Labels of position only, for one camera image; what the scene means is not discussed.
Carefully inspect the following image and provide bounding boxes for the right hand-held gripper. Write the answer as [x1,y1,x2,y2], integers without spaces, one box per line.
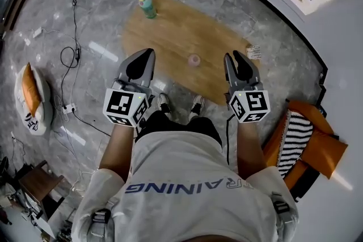
[223,50,271,124]

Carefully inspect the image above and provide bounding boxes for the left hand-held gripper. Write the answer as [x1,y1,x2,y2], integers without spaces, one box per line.
[102,48,157,129]

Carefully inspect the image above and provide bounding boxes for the small pink container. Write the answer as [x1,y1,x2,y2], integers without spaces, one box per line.
[188,54,202,68]

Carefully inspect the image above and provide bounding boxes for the person's right forearm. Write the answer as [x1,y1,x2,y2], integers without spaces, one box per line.
[236,119,268,174]

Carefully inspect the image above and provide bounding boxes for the person's left forearm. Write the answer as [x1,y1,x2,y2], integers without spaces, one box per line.
[99,118,136,177]

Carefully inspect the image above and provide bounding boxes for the white paper label card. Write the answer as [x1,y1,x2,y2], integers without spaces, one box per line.
[246,44,261,60]

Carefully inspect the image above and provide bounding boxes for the person's left white shoe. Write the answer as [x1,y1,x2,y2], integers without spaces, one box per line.
[157,92,172,120]

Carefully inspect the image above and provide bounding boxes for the person's white shoe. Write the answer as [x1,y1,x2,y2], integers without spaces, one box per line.
[157,92,172,120]
[190,94,206,120]

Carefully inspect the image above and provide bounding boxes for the person's right white shoe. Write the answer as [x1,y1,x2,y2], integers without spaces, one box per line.
[190,94,206,120]

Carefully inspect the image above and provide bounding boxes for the green bottle with pink lid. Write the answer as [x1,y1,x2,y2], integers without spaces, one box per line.
[137,0,158,19]

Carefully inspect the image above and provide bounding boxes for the person's black shorts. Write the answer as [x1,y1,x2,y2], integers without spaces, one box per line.
[135,109,223,148]

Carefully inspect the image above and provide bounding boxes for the black white striped cushion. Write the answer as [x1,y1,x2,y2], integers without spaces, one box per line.
[276,109,314,179]

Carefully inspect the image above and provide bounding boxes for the white bean bag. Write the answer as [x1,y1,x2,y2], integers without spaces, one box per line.
[14,64,54,137]

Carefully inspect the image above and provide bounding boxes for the orange armchair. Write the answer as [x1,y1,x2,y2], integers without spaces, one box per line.
[263,100,349,203]

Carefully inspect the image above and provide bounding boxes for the orange pillow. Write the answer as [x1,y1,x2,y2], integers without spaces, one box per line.
[22,62,42,118]

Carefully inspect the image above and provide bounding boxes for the person's white shirt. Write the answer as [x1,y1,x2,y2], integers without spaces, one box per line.
[70,131,300,242]

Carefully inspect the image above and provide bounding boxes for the wooden stool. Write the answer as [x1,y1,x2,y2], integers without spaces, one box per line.
[18,159,66,222]

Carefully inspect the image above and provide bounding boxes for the black cable with adapter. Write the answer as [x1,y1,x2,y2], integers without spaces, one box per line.
[60,0,83,111]

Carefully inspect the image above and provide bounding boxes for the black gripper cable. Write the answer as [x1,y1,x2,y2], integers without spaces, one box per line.
[225,118,231,165]

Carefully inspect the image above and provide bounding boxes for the white floor cable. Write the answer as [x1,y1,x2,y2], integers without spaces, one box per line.
[53,93,98,194]

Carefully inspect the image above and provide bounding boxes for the grey shoulder strap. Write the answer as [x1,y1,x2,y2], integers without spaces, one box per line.
[90,207,112,239]
[270,192,293,225]

